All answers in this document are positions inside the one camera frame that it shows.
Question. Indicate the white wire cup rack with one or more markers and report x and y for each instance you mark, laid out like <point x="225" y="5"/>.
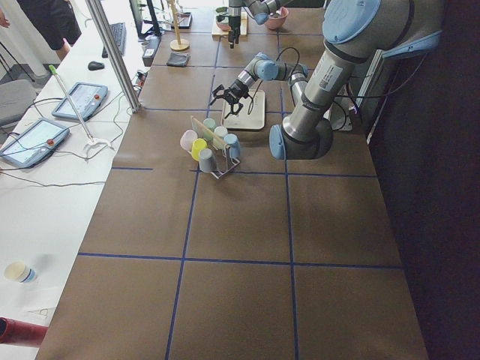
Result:
<point x="225" y="163"/>

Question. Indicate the white plastic tray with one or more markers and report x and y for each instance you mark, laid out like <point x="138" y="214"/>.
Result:
<point x="251" y="116"/>

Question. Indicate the red cylinder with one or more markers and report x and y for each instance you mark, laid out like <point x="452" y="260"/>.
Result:
<point x="19" y="333"/>

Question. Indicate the far teach pendant tablet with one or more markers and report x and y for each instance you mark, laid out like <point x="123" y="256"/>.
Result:
<point x="87" y="98"/>

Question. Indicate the wooden cutting board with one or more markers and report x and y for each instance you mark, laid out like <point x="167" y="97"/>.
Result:
<point x="218" y="31"/>

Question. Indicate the white reacher grabber stick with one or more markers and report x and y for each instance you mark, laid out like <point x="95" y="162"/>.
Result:
<point x="92" y="141"/>

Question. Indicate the folded grey cloth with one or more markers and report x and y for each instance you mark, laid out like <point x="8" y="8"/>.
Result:
<point x="178" y="60"/>

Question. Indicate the near teach pendant tablet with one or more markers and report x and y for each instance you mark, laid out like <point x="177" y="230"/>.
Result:
<point x="35" y="144"/>

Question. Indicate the grey plastic cup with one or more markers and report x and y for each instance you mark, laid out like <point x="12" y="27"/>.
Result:
<point x="207" y="162"/>

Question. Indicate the black keyboard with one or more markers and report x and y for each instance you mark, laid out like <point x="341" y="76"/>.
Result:
<point x="119" y="33"/>

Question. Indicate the black monitor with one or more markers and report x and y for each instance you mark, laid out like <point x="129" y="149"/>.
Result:
<point x="145" y="28"/>

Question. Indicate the paper cup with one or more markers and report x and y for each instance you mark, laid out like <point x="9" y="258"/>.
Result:
<point x="20" y="272"/>

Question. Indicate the teach pendant tablet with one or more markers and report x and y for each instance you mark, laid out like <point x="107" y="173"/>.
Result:
<point x="35" y="144"/>
<point x="87" y="98"/>

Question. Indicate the grey office chair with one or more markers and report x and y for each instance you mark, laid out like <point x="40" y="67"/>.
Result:
<point x="16" y="97"/>

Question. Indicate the cream plastic cup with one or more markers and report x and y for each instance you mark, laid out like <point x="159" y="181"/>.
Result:
<point x="221" y="132"/>

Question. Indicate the black computer mouse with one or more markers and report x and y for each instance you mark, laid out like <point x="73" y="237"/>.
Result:
<point x="95" y="66"/>

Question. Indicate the green plastic cup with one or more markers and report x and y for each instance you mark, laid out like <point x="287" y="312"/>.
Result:
<point x="210" y="123"/>

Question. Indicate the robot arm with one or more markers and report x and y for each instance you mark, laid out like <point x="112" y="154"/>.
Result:
<point x="260" y="10"/>
<point x="352" y="31"/>

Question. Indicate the black power box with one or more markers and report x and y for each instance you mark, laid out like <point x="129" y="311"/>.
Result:
<point x="150" y="48"/>

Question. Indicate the person in black shirt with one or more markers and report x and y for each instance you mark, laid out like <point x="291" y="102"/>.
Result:
<point x="56" y="22"/>

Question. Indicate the pink plastic cup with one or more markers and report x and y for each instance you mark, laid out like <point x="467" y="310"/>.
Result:
<point x="187" y="139"/>

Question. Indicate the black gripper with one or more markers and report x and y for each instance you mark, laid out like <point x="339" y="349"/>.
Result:
<point x="234" y="19"/>
<point x="235" y="90"/>

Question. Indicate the blue plastic cup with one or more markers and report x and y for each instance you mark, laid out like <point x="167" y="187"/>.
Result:
<point x="233" y="145"/>

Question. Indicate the aluminium frame post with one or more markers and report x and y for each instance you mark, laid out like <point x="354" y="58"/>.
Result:
<point x="101" y="22"/>

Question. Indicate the yellow plastic cup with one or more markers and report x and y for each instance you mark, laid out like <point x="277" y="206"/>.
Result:
<point x="197" y="146"/>

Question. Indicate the wooden mug tree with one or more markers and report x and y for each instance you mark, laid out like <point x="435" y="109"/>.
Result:
<point x="178" y="44"/>

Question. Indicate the pink bowl with ice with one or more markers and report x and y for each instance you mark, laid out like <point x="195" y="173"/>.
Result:
<point x="277" y="19"/>

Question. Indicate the green bowl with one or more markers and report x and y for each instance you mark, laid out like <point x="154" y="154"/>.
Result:
<point x="222" y="22"/>

